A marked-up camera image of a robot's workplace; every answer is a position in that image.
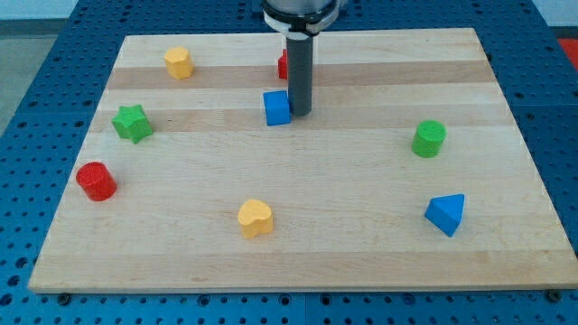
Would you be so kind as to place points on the green cylinder block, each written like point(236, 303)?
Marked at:
point(428, 139)

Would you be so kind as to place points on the blue cube block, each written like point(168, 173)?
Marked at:
point(277, 108)

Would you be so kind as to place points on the green star block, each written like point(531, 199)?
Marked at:
point(132, 123)

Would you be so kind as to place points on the red block behind rod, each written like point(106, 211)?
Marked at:
point(282, 65)

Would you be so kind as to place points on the light wooden board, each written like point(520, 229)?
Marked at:
point(347, 193)

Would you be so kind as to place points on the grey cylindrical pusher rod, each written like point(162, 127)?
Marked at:
point(299, 64)

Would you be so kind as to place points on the yellow hexagon block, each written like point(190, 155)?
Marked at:
point(178, 63)

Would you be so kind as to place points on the yellow heart block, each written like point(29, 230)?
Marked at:
point(255, 217)

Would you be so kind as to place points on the blue triangular prism block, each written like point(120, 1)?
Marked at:
point(446, 212)

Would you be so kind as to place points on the red cylinder block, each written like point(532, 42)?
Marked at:
point(96, 181)

